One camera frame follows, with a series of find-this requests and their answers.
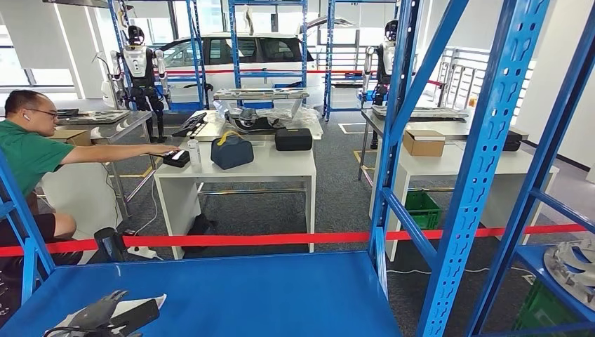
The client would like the cardboard box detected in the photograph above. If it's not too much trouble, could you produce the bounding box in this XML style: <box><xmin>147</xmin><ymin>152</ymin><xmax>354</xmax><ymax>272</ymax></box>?
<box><xmin>402</xmin><ymin>129</ymin><xmax>446</xmax><ymax>158</ymax></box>
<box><xmin>46</xmin><ymin>128</ymin><xmax>93</xmax><ymax>147</ymax></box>

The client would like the dark car trim panel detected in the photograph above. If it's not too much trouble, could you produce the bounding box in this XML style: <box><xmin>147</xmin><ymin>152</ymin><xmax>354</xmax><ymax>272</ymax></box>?
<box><xmin>58</xmin><ymin>110</ymin><xmax>132</xmax><ymax>126</ymax></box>

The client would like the black hard case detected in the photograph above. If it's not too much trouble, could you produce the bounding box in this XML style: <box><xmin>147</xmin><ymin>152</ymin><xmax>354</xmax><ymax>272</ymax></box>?
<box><xmin>274</xmin><ymin>128</ymin><xmax>313</xmax><ymax>152</ymax></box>
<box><xmin>503</xmin><ymin>130</ymin><xmax>530</xmax><ymax>152</ymax></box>

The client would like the white metal railing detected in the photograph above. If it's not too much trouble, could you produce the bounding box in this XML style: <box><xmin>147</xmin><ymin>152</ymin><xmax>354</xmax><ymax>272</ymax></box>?
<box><xmin>436</xmin><ymin>46</ymin><xmax>535</xmax><ymax>122</ymax></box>

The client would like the blue metal shelf rack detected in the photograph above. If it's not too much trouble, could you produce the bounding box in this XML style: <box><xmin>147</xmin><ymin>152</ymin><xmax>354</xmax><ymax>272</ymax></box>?
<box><xmin>323</xmin><ymin>0</ymin><xmax>401</xmax><ymax>123</ymax></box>
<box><xmin>464</xmin><ymin>13</ymin><xmax>595</xmax><ymax>337</ymax></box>
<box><xmin>107</xmin><ymin>0</ymin><xmax>210</xmax><ymax>112</ymax></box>
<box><xmin>227</xmin><ymin>0</ymin><xmax>309</xmax><ymax>109</ymax></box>
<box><xmin>0</xmin><ymin>0</ymin><xmax>551</xmax><ymax>337</ymax></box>

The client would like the white table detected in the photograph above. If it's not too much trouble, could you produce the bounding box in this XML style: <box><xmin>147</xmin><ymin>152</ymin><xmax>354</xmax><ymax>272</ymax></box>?
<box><xmin>154</xmin><ymin>139</ymin><xmax>318</xmax><ymax>260</ymax></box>
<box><xmin>369</xmin><ymin>139</ymin><xmax>560</xmax><ymax>263</ymax></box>

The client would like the white floor cable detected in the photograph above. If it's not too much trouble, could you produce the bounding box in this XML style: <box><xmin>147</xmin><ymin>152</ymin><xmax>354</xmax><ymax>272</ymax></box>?
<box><xmin>385</xmin><ymin>265</ymin><xmax>535</xmax><ymax>276</ymax></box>

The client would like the plastic wrapped car part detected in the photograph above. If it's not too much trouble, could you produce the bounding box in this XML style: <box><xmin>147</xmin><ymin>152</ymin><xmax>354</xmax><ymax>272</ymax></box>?
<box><xmin>215</xmin><ymin>105</ymin><xmax>324</xmax><ymax>140</ymax></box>

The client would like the person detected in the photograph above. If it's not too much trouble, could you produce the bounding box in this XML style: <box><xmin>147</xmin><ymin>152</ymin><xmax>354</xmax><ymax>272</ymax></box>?
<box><xmin>0</xmin><ymin>89</ymin><xmax>180</xmax><ymax>322</ymax></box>

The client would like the clear plastic bottle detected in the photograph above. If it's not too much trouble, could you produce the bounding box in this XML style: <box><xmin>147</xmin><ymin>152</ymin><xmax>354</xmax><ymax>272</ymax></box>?
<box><xmin>187</xmin><ymin>136</ymin><xmax>202</xmax><ymax>167</ymax></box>

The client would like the white car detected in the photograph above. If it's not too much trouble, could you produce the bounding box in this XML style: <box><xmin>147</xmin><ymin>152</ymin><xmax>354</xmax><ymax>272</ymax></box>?
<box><xmin>158</xmin><ymin>16</ymin><xmax>326</xmax><ymax>110</ymax></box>

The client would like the silver car body part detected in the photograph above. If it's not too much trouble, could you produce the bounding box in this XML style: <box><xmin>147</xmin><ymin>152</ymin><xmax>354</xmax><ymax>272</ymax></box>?
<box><xmin>370</xmin><ymin>105</ymin><xmax>470</xmax><ymax>120</ymax></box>
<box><xmin>213</xmin><ymin>88</ymin><xmax>310</xmax><ymax>101</ymax></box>

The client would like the red barrier tape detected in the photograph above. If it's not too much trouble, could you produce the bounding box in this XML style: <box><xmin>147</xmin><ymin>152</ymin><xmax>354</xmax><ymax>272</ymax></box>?
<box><xmin>0</xmin><ymin>224</ymin><xmax>589</xmax><ymax>258</ymax></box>

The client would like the white plastic panel part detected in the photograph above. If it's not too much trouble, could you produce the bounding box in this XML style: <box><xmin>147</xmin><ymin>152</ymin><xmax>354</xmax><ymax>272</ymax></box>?
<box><xmin>45</xmin><ymin>293</ymin><xmax>167</xmax><ymax>337</ymax></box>

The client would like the black device with white label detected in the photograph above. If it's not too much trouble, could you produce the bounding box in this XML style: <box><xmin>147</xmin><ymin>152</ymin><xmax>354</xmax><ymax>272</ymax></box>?
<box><xmin>162</xmin><ymin>149</ymin><xmax>192</xmax><ymax>169</ymax></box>

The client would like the white floor tape square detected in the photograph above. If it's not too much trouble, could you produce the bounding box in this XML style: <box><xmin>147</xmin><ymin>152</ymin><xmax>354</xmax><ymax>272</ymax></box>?
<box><xmin>337</xmin><ymin>122</ymin><xmax>368</xmax><ymax>136</ymax></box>

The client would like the navy bag with yellow handle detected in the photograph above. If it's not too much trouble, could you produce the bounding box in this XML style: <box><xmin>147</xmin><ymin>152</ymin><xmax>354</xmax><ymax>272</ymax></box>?
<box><xmin>210</xmin><ymin>131</ymin><xmax>255</xmax><ymax>171</ymax></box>

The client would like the black slotted tray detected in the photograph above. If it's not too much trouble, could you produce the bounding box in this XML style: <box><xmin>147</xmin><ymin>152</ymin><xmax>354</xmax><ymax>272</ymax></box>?
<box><xmin>172</xmin><ymin>112</ymin><xmax>208</xmax><ymax>138</ymax></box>

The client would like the black barrier post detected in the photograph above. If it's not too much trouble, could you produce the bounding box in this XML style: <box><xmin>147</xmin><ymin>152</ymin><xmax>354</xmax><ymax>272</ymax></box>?
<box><xmin>93</xmin><ymin>227</ymin><xmax>127</xmax><ymax>264</ymax></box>

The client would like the white desk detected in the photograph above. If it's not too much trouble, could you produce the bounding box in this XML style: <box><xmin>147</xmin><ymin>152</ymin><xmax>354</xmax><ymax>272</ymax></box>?
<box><xmin>39</xmin><ymin>160</ymin><xmax>123</xmax><ymax>266</ymax></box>

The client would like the white power strip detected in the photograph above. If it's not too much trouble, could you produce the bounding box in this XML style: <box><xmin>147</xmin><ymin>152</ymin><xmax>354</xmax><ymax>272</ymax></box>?
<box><xmin>126</xmin><ymin>246</ymin><xmax>159</xmax><ymax>260</ymax></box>

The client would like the steel frame table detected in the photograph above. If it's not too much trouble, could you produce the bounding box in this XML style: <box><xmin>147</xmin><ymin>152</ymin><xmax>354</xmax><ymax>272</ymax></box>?
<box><xmin>358</xmin><ymin>109</ymin><xmax>531</xmax><ymax>183</ymax></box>
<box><xmin>55</xmin><ymin>110</ymin><xmax>156</xmax><ymax>220</ymax></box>

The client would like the silver wheel cover part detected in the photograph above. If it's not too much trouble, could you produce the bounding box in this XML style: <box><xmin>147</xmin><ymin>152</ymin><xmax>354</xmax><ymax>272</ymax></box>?
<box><xmin>544</xmin><ymin>239</ymin><xmax>595</xmax><ymax>312</ymax></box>

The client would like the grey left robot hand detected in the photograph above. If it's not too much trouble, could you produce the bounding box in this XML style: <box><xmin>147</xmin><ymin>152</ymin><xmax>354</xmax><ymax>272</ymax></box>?
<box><xmin>69</xmin><ymin>290</ymin><xmax>130</xmax><ymax>332</ymax></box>

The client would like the black and white humanoid robot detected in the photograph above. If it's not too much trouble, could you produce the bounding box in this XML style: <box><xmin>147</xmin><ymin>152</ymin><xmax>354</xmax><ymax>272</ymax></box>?
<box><xmin>109</xmin><ymin>25</ymin><xmax>171</xmax><ymax>143</ymax></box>
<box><xmin>362</xmin><ymin>19</ymin><xmax>401</xmax><ymax>150</ymax></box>

